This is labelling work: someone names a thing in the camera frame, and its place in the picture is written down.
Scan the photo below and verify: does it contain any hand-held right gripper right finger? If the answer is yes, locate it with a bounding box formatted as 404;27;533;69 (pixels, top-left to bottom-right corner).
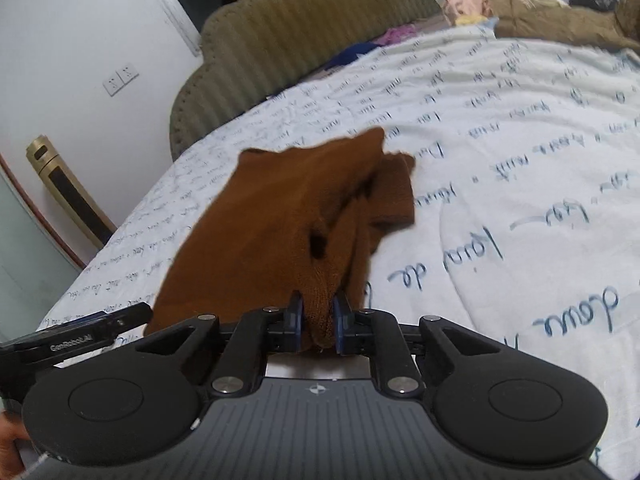
331;291;502;395

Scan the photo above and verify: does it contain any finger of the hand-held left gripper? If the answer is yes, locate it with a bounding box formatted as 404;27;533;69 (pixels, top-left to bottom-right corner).
47;302;154;335

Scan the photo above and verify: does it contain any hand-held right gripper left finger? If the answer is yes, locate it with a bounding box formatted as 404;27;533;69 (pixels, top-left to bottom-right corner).
135;290;306;396

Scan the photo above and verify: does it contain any brown knit sweater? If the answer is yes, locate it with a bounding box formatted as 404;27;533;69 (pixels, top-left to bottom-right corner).
144;126;417;351

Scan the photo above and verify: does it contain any person's left hand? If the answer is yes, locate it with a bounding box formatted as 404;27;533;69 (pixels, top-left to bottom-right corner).
0;409;32;480

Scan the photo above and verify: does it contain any frosted glass door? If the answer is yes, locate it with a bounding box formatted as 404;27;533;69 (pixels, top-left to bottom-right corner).
0;157;83;343

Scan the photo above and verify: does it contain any gold tower fan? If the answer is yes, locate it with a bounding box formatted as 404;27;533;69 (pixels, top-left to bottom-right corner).
26;135;119;251

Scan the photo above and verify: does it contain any white script-printed bedsheet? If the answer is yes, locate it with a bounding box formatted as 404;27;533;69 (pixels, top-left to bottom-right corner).
37;25;640;476

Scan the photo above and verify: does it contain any dark blue cloth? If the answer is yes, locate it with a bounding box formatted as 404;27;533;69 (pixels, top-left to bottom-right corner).
324;40;382;72

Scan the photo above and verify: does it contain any olive upholstered headboard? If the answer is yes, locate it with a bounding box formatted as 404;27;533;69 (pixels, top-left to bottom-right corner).
169;0;443;162

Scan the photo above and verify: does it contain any purple cloth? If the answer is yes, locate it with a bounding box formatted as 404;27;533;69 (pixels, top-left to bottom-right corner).
376;25;420;47

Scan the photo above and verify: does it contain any tan garment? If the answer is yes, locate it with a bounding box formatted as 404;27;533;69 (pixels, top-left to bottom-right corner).
494;0;640;52

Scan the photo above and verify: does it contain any white wall socket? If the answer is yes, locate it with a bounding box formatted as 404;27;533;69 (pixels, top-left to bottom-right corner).
102;62;140;97

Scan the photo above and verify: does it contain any white window frame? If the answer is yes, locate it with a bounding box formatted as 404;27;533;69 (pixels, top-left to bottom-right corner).
131;0;202;57

